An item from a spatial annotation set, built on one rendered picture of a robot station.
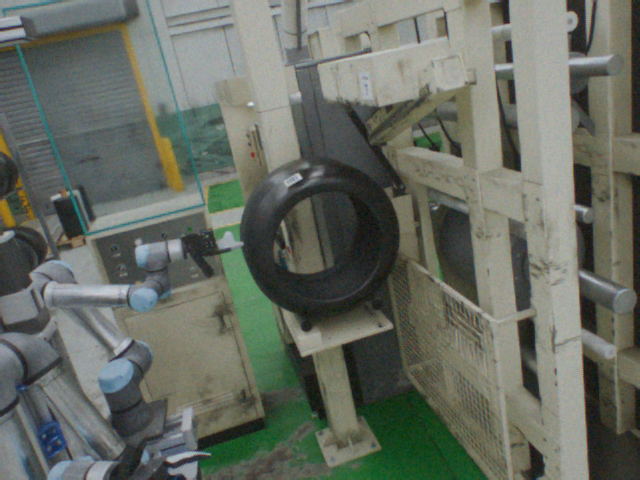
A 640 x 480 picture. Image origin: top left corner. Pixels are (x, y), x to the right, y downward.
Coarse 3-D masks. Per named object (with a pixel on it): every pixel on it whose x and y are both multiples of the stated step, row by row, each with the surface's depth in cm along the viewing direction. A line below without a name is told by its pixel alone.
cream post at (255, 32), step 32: (256, 0) 195; (256, 32) 198; (256, 64) 201; (256, 96) 204; (288, 128) 211; (288, 160) 214; (288, 224) 221; (320, 256) 229; (320, 352) 241; (320, 384) 254; (352, 416) 255
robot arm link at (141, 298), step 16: (48, 288) 173; (64, 288) 173; (80, 288) 173; (96, 288) 173; (112, 288) 173; (128, 288) 173; (144, 288) 172; (160, 288) 178; (48, 304) 173; (64, 304) 173; (80, 304) 173; (96, 304) 173; (112, 304) 173; (128, 304) 173; (144, 304) 170
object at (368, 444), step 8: (360, 416) 280; (360, 424) 274; (320, 432) 273; (328, 432) 273; (368, 432) 268; (320, 440) 269; (368, 440) 262; (376, 440) 261; (328, 448) 262; (336, 448) 260; (344, 448) 259; (360, 448) 258; (368, 448) 257; (376, 448) 256; (328, 456) 257; (336, 456) 256; (344, 456) 255; (352, 456) 254; (328, 464) 252; (336, 464) 252
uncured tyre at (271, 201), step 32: (320, 160) 191; (256, 192) 192; (288, 192) 178; (320, 192) 180; (352, 192) 183; (384, 192) 191; (256, 224) 181; (384, 224) 190; (256, 256) 182; (352, 256) 220; (384, 256) 193; (288, 288) 187; (320, 288) 219; (352, 288) 212
